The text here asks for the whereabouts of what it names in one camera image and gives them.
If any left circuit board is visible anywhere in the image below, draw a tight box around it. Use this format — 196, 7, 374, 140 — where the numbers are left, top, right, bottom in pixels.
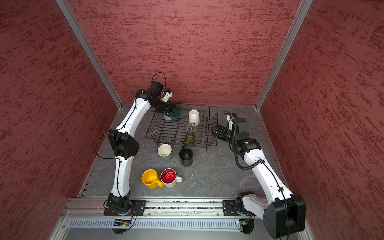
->
112, 219, 132, 235

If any black wire dish rack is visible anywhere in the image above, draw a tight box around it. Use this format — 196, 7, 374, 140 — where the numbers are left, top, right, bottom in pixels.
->
146, 104, 219, 149

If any white mug grey outside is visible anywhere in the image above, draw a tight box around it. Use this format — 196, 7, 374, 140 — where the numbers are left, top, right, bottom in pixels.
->
158, 144, 173, 161

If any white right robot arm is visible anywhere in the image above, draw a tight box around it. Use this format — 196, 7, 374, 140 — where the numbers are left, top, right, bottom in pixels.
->
212, 112, 307, 240

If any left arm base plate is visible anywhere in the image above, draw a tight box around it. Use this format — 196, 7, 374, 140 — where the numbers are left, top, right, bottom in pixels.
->
103, 200, 147, 217

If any olive green glass tumbler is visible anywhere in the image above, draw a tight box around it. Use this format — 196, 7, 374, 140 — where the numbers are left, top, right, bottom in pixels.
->
184, 132, 196, 148

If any clear plastic cup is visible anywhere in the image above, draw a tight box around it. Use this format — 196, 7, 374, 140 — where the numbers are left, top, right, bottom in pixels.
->
186, 123, 197, 133

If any white faceted mug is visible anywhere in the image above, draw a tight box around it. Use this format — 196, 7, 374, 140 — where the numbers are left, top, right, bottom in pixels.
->
189, 109, 200, 126

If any lilac plastic cup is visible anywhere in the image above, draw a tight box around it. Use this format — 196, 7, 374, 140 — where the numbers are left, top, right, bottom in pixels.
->
163, 114, 173, 121

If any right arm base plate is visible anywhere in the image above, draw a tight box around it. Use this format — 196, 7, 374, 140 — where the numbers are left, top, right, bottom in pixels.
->
223, 198, 265, 218

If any circuit board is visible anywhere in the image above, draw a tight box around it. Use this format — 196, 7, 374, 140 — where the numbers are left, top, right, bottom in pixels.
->
239, 219, 255, 235
112, 219, 132, 235

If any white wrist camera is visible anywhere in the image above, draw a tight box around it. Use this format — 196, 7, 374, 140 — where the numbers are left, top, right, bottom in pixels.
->
161, 90, 173, 103
225, 112, 239, 133

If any yellow mug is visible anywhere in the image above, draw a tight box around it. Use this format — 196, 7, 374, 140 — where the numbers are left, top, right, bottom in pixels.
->
141, 169, 165, 190

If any aluminium corner post right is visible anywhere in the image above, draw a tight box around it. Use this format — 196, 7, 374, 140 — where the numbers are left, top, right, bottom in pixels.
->
256, 0, 313, 111

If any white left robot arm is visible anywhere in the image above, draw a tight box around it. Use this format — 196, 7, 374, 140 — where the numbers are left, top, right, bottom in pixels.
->
106, 81, 177, 216

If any white mug green handle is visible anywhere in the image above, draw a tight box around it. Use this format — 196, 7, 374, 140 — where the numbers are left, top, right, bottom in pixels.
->
167, 105, 182, 122

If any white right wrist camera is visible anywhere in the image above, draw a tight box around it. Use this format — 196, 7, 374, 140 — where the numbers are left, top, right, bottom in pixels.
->
225, 112, 239, 133

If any aluminium corner post left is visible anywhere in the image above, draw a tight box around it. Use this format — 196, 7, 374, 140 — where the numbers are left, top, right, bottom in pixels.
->
56, 0, 123, 110

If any aluminium corner post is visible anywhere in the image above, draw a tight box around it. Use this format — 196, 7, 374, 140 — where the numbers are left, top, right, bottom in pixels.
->
56, 0, 123, 110
256, 0, 313, 111

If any aluminium front rail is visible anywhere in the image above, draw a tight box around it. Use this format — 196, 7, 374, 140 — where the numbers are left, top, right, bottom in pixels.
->
61, 198, 237, 219

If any black mug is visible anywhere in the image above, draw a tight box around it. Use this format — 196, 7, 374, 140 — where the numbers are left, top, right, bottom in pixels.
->
179, 146, 193, 167

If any white mug red inside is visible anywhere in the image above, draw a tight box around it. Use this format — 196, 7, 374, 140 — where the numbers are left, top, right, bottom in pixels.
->
160, 168, 183, 188

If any right circuit board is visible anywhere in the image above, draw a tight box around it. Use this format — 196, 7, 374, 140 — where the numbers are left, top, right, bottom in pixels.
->
239, 219, 255, 235

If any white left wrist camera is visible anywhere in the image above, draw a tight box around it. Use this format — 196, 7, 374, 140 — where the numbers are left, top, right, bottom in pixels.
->
161, 90, 173, 103

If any black corrugated cable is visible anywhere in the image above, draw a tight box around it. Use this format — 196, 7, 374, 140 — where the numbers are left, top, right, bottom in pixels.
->
223, 111, 265, 171

